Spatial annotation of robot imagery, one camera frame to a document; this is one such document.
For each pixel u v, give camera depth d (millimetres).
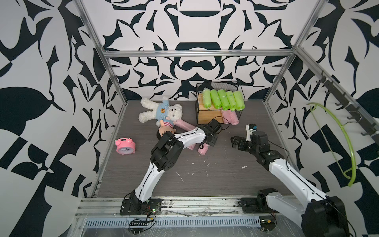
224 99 936
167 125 966
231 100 927
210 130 774
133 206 639
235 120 1025
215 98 938
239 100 923
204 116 1054
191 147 927
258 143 645
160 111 1020
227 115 1060
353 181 576
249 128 762
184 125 1016
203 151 914
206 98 945
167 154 595
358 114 556
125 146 859
